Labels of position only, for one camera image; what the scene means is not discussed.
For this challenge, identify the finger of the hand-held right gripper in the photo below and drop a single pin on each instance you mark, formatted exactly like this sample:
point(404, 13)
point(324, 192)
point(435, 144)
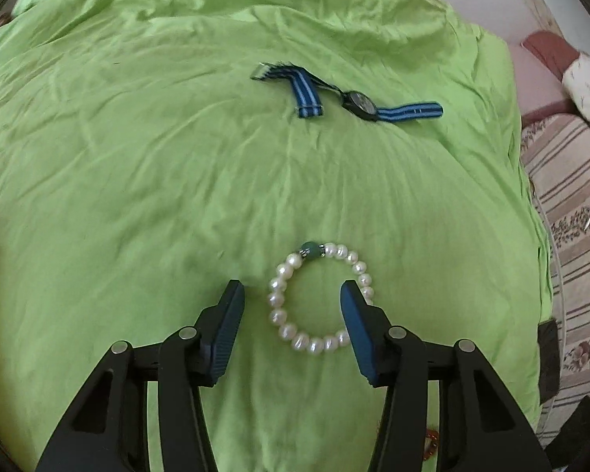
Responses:
point(573, 427)
point(549, 359)

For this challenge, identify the green bed sheet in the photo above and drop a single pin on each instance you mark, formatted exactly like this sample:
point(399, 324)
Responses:
point(152, 157)

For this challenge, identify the pink pillow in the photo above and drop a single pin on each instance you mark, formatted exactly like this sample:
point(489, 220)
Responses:
point(541, 83)

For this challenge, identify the striped floral mattress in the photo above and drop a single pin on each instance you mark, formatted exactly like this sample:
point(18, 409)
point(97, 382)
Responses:
point(570, 182)

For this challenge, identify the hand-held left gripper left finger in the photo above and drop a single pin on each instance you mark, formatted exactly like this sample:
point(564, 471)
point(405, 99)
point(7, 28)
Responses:
point(226, 334)

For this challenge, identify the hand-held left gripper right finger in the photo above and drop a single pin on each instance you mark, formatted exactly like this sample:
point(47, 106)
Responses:
point(359, 334)

